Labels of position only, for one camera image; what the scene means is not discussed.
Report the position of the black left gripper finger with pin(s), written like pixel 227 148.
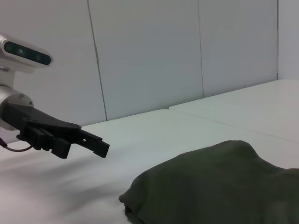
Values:
pixel 95 144
pixel 46 142

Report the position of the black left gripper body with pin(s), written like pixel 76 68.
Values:
pixel 35 119

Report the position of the dark green shirt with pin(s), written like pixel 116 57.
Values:
pixel 222 184

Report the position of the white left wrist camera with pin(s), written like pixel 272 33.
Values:
pixel 25 56

